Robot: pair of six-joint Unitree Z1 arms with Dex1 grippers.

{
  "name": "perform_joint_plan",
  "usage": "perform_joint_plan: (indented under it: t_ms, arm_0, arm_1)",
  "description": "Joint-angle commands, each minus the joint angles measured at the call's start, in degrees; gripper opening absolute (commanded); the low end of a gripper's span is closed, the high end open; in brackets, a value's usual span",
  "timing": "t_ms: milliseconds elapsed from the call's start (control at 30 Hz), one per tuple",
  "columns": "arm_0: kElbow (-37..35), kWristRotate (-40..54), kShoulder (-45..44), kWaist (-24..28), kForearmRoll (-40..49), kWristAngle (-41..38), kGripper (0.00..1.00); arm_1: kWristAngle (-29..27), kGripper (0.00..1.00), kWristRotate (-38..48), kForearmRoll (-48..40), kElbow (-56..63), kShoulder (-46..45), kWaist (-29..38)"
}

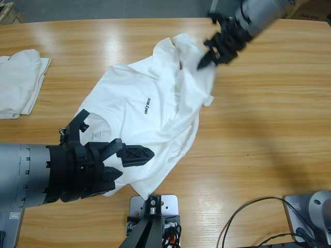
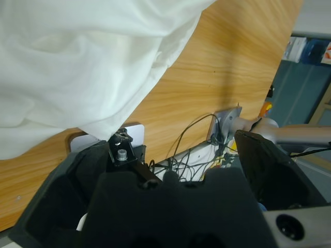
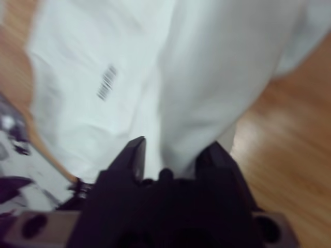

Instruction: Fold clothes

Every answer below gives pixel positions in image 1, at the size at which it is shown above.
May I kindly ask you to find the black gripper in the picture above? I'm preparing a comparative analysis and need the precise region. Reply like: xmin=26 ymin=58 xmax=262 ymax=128
xmin=196 ymin=10 xmax=250 ymax=72
xmin=43 ymin=109 xmax=155 ymax=204

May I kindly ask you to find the white Unitree T-shirt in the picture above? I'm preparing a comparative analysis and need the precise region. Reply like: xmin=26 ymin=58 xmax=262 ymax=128
xmin=71 ymin=33 xmax=217 ymax=198
xmin=0 ymin=49 xmax=52 ymax=120

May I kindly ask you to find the brown cardboard box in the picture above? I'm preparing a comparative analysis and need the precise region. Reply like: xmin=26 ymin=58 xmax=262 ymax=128
xmin=290 ymin=0 xmax=331 ymax=22

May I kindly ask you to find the wooden pallet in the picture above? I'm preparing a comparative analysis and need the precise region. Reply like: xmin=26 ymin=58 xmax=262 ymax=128
xmin=0 ymin=2 xmax=26 ymax=25

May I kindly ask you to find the white block with dark post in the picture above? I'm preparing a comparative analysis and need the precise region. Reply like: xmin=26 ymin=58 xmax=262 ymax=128
xmin=124 ymin=194 xmax=183 ymax=248

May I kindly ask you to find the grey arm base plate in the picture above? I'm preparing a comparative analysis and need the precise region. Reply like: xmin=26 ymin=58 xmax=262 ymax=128
xmin=284 ymin=191 xmax=331 ymax=244
xmin=0 ymin=207 xmax=24 ymax=248

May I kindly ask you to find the black cable at base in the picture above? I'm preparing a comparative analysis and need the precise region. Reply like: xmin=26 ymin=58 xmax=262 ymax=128
xmin=216 ymin=196 xmax=316 ymax=248

